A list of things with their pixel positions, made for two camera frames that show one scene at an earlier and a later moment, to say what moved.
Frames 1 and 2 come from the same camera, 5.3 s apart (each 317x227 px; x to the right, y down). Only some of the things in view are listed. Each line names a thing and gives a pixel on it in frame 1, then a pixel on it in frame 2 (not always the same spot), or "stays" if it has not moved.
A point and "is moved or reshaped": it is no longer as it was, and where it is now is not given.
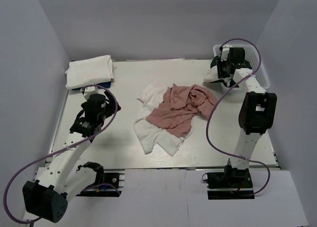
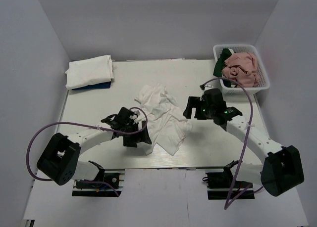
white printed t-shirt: x=148 y=134 stays
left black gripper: x=112 y=107 -> x=142 y=136
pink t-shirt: x=181 y=106 is moved or reshaped
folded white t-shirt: x=83 y=71 stays
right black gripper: x=221 y=62 -> x=194 y=102
